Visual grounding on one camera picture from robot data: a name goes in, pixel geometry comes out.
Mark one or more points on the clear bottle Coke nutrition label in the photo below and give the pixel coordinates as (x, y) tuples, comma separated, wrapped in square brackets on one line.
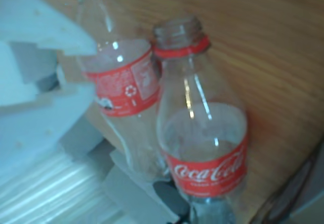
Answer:
[(121, 87)]

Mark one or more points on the clear bottle Coca-Cola logo label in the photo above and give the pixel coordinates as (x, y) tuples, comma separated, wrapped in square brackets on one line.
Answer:
[(207, 168)]

